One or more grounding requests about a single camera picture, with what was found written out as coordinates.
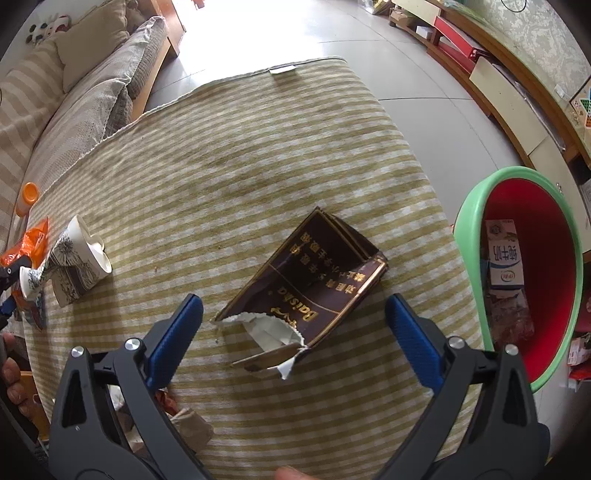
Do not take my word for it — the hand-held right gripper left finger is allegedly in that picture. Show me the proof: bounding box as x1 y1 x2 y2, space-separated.
48 293 208 480

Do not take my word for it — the orange plastic bag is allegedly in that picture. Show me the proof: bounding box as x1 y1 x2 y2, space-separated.
0 217 49 271

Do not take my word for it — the wooden tv cabinet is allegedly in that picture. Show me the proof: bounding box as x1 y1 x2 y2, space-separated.
388 0 591 241

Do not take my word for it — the torn brown cardboard box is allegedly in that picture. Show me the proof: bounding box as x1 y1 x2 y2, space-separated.
211 207 389 380

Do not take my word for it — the person's right hand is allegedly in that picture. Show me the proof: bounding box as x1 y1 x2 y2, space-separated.
274 466 315 480

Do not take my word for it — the orange plastic bottle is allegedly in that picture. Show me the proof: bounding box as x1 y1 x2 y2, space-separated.
15 182 41 217

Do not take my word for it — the red flat box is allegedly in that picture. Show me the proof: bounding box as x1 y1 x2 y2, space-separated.
427 41 476 75
434 16 489 52

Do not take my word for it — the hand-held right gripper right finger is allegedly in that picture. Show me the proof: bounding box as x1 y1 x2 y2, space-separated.
374 294 550 480

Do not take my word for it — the white blue milk carton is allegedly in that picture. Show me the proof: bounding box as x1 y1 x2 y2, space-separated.
485 219 527 291

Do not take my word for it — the red bin with green rim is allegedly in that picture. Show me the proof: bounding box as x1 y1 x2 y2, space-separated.
453 167 583 394

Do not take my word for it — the star checkers board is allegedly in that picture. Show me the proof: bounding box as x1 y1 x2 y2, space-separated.
569 76 591 125

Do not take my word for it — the plush toy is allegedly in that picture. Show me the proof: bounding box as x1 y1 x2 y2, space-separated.
25 14 72 47

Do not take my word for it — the beige striped sofa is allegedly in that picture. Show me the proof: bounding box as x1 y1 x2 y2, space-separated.
0 0 185 259

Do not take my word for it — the crumpled brown paper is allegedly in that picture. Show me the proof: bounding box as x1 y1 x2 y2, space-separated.
159 390 214 455

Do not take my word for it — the beige cushion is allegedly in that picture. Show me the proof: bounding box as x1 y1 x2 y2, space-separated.
55 0 132 93

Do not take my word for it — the person's left hand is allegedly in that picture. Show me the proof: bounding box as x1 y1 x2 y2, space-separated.
0 332 37 421

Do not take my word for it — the striped beige cloth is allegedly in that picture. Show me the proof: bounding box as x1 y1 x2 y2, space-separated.
21 56 490 480

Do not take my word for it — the crumpled clear wrapper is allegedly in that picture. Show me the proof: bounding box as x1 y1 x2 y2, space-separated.
489 290 534 344

